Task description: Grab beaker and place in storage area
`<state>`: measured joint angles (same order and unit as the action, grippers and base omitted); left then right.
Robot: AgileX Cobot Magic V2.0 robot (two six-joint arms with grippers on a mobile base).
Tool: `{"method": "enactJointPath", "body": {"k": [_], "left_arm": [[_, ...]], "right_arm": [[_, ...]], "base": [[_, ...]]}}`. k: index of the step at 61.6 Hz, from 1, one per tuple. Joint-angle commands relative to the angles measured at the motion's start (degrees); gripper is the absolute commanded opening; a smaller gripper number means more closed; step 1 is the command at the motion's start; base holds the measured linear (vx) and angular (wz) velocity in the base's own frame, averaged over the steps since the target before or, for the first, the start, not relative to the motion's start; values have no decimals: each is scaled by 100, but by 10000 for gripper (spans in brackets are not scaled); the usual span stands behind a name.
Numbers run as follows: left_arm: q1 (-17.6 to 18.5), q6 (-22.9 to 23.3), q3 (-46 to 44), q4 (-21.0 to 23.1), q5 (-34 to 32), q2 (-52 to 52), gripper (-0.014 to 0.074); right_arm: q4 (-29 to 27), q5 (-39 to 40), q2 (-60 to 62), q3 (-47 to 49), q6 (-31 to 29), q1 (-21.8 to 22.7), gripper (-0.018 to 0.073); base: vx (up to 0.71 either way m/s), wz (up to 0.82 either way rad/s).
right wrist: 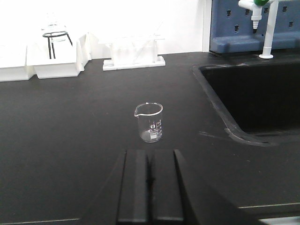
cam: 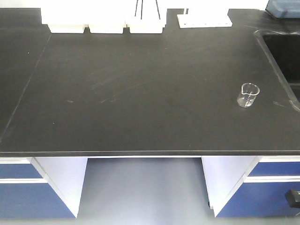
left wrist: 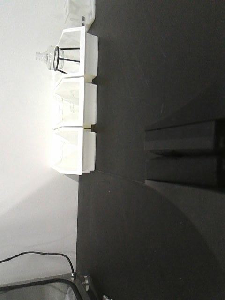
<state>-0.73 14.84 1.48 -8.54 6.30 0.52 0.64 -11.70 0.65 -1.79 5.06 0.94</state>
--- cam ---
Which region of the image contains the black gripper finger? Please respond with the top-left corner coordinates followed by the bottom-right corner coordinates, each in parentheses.
top-left (285, 189), bottom-right (300, 208)

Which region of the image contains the clear glass beaker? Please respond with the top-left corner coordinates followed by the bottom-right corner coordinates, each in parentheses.
top-left (237, 82), bottom-right (260, 108)

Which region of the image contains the white storage bin right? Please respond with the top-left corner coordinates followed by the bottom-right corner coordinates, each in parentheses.
top-left (125, 8), bottom-right (167, 34)

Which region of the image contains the white storage bin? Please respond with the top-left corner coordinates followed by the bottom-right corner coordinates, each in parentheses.
top-left (86, 9), bottom-right (126, 34)
top-left (125, 8), bottom-right (167, 34)
top-left (41, 7), bottom-right (85, 33)

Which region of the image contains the white storage bin middle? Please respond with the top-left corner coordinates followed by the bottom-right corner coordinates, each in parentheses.
top-left (86, 9), bottom-right (126, 34)

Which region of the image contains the white storage bin left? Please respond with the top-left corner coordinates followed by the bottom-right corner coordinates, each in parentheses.
top-left (41, 7), bottom-right (85, 33)

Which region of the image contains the blue right cabinet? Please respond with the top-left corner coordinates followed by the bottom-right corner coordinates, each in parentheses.
top-left (202, 156), bottom-right (300, 218)

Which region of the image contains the blue cabinet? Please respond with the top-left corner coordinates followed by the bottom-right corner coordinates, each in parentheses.
top-left (202, 156), bottom-right (300, 218)
top-left (0, 157), bottom-right (88, 218)

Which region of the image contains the black lab sink basin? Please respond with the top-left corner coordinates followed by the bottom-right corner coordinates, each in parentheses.
top-left (254, 30), bottom-right (300, 111)

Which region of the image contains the blue plastic drying rack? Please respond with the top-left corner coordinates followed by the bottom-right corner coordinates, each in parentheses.
top-left (266, 0), bottom-right (300, 18)

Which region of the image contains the white test tube rack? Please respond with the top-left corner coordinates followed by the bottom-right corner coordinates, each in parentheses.
top-left (177, 8), bottom-right (233, 29)

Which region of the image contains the black metal tripod stand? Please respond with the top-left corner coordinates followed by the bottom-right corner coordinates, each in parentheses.
top-left (135, 0), bottom-right (160, 20)

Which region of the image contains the blue left cabinet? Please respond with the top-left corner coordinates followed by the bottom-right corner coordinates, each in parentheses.
top-left (0, 157), bottom-right (88, 218)

